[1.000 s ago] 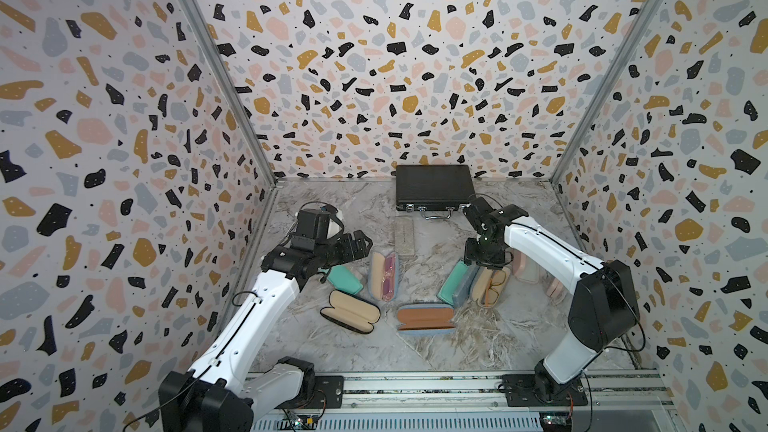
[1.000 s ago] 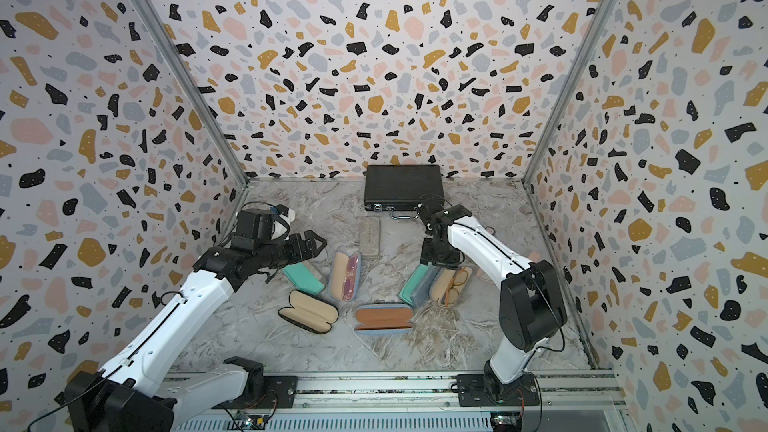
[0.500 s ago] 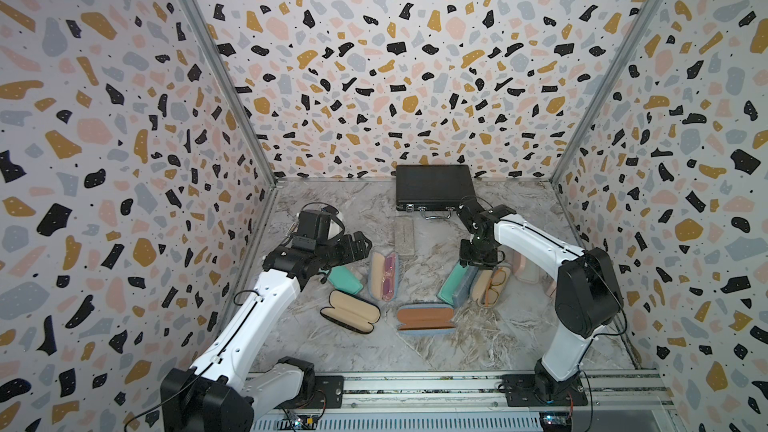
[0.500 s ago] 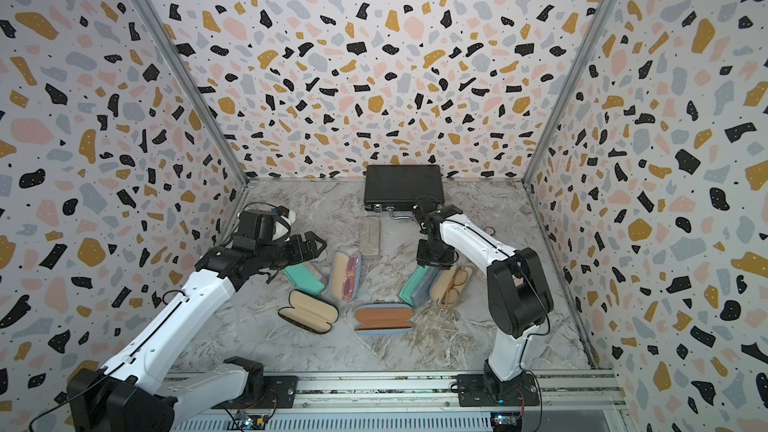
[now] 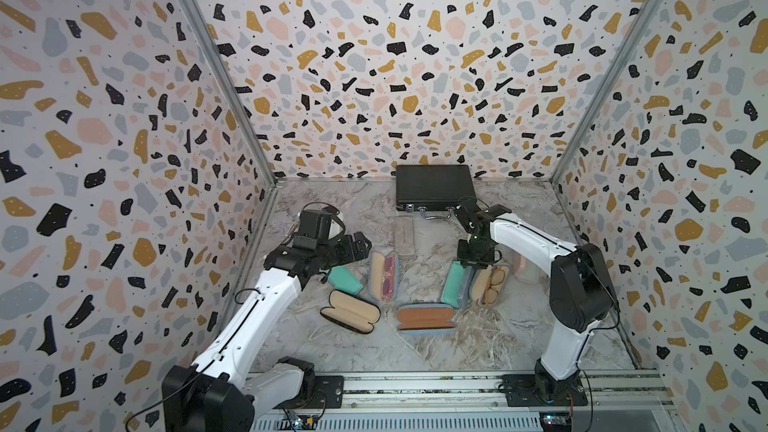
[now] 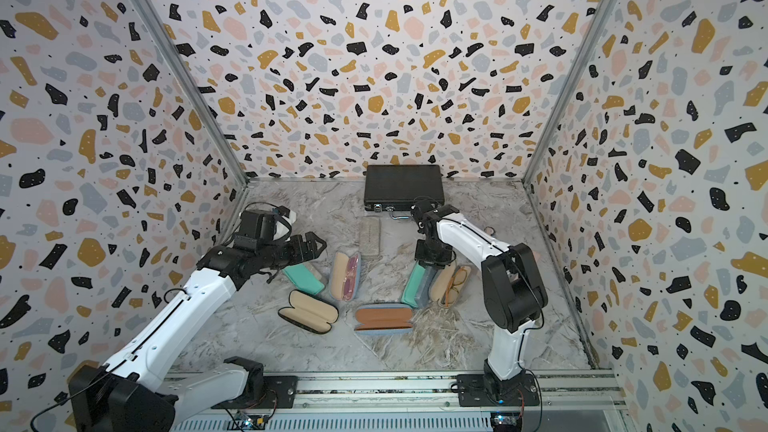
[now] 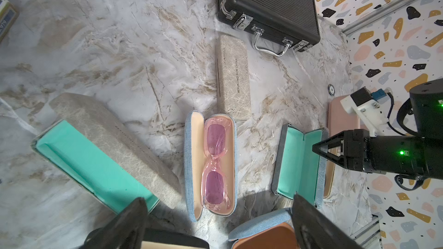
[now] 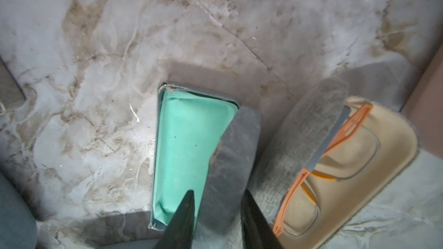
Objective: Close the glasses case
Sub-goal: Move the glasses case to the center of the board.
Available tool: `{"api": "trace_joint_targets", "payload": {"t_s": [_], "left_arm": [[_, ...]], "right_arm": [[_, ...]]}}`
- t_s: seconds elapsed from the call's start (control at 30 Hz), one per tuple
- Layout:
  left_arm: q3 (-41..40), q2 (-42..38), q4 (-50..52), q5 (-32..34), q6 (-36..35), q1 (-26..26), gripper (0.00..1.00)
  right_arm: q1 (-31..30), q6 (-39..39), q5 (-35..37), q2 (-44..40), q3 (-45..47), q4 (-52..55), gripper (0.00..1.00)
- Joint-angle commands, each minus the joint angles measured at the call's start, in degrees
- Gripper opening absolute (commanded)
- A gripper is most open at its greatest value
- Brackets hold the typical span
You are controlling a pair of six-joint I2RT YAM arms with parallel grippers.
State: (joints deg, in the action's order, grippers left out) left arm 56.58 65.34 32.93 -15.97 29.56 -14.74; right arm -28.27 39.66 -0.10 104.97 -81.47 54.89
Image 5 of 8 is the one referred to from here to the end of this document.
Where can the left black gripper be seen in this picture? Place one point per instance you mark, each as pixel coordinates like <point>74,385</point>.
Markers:
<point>349,254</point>

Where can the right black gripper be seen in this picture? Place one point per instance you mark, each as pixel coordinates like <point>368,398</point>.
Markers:
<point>482,262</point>

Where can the pink glasses case grey lining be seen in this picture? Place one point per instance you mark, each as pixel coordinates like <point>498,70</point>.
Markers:
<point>526,271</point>

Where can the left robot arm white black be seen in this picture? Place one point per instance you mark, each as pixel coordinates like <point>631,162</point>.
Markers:
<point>210,394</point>

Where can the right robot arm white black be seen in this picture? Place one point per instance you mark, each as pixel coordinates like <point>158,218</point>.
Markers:
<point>581,293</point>

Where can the mint green glasses case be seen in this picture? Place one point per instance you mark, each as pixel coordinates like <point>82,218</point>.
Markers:
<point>342,279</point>

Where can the beige case with brown glasses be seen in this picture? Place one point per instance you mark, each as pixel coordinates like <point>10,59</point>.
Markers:
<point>488,285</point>

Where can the blue case with pink glasses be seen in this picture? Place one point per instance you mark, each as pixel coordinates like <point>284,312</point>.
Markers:
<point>383,276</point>

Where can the grey case mint lining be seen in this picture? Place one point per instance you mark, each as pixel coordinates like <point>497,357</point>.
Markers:
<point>456,290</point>

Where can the black case beige lining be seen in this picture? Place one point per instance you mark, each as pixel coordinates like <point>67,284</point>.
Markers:
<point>351,313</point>

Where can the black ribbed briefcase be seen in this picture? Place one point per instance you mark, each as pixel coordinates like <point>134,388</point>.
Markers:
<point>432,188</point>

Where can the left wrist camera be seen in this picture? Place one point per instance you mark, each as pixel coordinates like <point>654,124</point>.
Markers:
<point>318,227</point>

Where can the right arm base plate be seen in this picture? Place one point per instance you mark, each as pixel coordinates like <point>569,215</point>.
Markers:
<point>534,390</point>

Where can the aluminium front rail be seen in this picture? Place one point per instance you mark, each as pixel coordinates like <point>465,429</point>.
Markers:
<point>619,400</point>

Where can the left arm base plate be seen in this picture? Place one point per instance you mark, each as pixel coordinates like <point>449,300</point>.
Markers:
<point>324,392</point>

